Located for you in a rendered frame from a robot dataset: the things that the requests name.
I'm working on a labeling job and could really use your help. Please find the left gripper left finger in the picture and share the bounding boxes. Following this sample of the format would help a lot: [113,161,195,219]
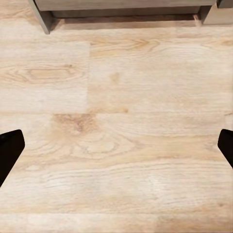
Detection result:
[0,129,25,187]

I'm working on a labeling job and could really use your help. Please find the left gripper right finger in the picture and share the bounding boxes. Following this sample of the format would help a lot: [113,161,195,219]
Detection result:
[217,129,233,168]

